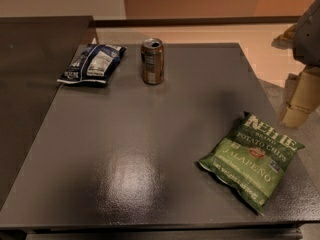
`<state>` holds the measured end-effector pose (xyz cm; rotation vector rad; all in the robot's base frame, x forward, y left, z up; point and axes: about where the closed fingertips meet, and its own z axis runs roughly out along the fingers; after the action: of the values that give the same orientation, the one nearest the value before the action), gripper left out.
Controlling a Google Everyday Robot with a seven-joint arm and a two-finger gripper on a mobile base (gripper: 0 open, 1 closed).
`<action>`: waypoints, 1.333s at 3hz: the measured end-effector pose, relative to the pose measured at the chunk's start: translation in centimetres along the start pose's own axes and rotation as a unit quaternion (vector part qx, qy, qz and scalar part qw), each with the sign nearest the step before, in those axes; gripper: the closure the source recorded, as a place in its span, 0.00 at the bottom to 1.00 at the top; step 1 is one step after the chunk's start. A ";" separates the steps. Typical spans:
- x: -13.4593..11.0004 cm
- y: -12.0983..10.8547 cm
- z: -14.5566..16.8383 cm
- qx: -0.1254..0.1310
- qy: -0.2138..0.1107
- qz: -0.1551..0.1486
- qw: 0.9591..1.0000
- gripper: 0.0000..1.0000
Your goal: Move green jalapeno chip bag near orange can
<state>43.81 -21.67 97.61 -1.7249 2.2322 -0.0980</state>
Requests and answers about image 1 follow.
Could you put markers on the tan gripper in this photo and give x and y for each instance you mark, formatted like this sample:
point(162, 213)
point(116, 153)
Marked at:
point(310, 37)

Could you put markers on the green jalapeno chip bag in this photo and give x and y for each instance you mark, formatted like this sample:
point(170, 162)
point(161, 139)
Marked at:
point(252, 158)

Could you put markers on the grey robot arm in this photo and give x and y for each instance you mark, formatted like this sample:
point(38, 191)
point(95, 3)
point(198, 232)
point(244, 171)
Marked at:
point(304, 37)

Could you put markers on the orange soda can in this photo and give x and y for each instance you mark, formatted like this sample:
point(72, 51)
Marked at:
point(152, 54)

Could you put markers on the dark blue chip bag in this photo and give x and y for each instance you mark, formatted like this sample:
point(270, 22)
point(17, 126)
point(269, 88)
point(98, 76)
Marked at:
point(95, 64)

